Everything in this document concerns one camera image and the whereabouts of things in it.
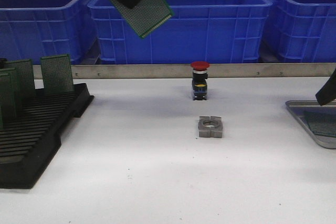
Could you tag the green perforated circuit board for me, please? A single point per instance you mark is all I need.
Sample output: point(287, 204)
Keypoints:
point(146, 16)
point(322, 124)
point(24, 89)
point(57, 74)
point(6, 98)
point(12, 73)

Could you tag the silver metal tray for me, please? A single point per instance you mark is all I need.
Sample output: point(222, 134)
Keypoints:
point(297, 108)

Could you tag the black slotted board rack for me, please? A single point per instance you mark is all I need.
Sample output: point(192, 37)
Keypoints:
point(31, 137)

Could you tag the right blue plastic crate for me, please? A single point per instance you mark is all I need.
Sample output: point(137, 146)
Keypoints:
point(301, 30)

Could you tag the blue plastic crate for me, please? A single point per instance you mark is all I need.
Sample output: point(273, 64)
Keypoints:
point(37, 28)
point(301, 30)
point(215, 31)

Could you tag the left blue plastic crate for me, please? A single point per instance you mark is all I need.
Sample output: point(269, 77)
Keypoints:
point(37, 28)

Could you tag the centre blue plastic crate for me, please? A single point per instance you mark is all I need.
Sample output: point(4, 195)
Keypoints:
point(215, 31)

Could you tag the grey metal clamp block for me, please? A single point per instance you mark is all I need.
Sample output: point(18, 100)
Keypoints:
point(210, 126)

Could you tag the red emergency stop button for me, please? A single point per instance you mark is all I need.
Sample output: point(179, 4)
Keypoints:
point(199, 84)

